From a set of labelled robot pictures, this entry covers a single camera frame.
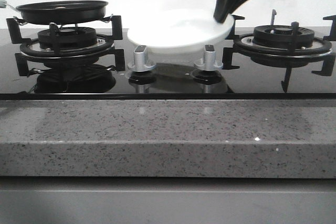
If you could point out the black frying pan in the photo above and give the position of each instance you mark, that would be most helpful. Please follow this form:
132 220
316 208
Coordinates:
84 8

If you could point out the black pan support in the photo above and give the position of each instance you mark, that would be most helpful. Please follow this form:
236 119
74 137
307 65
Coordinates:
282 49
66 59

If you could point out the left black gas burner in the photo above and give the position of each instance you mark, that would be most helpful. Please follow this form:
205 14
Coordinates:
69 38

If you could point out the right black gas burner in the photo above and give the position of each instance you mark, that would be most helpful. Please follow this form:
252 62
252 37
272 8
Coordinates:
280 36

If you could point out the silver stove knob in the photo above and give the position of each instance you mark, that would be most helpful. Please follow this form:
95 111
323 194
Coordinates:
141 61
208 62

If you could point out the black glass gas stove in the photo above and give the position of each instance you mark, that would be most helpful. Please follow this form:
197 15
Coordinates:
174 77

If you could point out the metal wire pan adapter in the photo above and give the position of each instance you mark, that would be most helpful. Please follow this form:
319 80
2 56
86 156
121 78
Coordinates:
58 20

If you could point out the black gas burner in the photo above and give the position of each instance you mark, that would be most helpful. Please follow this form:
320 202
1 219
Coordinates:
69 38
280 36

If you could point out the right black pan support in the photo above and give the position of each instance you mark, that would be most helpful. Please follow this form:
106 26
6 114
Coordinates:
282 49

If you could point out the right silver stove knob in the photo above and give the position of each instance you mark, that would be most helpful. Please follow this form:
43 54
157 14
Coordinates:
208 62

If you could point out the left silver stove knob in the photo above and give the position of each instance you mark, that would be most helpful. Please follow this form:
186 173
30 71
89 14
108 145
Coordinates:
141 61

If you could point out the left black pan support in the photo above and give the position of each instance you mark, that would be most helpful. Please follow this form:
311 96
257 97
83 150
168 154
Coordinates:
66 59

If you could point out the white ceramic plate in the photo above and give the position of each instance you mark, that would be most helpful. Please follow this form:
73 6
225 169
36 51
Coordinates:
179 31

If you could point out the grey cabinet front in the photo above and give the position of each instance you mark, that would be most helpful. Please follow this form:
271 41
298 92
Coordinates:
166 200

